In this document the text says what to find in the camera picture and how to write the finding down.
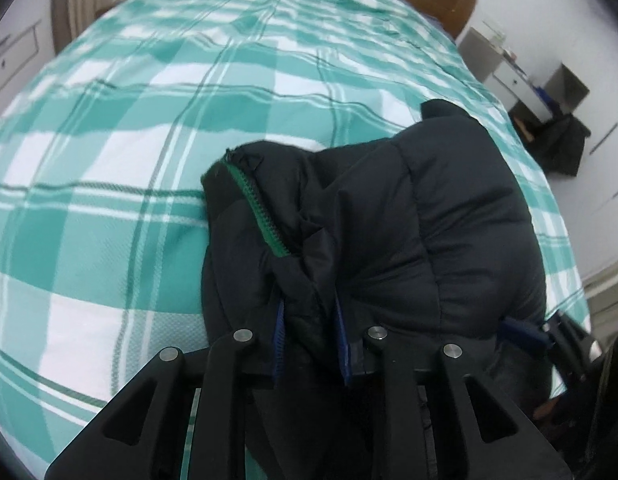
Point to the teal plaid bed blanket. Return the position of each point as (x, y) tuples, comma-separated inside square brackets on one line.
[(114, 160)]

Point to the grey nightstand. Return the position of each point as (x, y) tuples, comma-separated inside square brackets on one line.
[(481, 56)]

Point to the white drawer cabinet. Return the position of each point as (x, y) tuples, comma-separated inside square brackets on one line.
[(11, 55)]

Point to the white desk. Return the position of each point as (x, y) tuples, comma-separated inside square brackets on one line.
[(515, 84)]

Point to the black puffer jacket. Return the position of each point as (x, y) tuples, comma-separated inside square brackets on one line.
[(389, 210)]

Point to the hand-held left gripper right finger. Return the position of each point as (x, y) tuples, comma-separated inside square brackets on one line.
[(342, 342)]

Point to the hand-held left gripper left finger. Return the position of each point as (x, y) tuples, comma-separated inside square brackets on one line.
[(279, 332)]

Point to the dark coat on chair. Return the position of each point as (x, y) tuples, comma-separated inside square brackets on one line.
[(559, 145)]

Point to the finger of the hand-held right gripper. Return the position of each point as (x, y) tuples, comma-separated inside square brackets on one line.
[(526, 332)]

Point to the beige curtain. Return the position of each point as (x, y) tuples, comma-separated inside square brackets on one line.
[(71, 5)]

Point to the grey box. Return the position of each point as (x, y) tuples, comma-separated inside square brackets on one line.
[(569, 87)]

